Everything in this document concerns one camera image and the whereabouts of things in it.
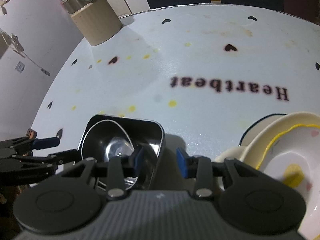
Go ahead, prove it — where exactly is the maroon armchair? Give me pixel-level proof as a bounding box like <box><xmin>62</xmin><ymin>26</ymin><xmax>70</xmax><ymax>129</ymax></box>
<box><xmin>283</xmin><ymin>0</ymin><xmax>319</xmax><ymax>24</ymax></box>

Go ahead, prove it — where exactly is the cream ceramic cup bowl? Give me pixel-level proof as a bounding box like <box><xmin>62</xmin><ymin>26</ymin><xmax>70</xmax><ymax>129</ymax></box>
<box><xmin>216</xmin><ymin>112</ymin><xmax>319</xmax><ymax>170</ymax></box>

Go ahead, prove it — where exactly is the white leaf print plate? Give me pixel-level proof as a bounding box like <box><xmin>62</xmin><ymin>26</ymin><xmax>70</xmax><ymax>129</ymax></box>
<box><xmin>238</xmin><ymin>113</ymin><xmax>286</xmax><ymax>146</ymax></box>

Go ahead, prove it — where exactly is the round stainless steel bowl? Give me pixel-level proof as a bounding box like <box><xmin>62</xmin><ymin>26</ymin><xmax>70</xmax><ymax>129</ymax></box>
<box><xmin>81</xmin><ymin>120</ymin><xmax>136</xmax><ymax>189</ymax></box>

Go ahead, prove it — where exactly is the yellow rim floral bowl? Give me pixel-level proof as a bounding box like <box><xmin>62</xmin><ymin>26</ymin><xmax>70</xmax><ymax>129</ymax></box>
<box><xmin>257</xmin><ymin>124</ymin><xmax>319</xmax><ymax>239</ymax></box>

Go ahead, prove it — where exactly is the beige ribbed pot stand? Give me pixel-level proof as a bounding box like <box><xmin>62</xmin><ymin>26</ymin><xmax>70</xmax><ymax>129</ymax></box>
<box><xmin>71</xmin><ymin>0</ymin><xmax>123</xmax><ymax>46</ymax></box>

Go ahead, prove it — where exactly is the rectangular stainless steel tray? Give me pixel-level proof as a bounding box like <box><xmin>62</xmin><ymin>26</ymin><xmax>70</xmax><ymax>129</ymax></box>
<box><xmin>78</xmin><ymin>114</ymin><xmax>165</xmax><ymax>190</ymax></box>

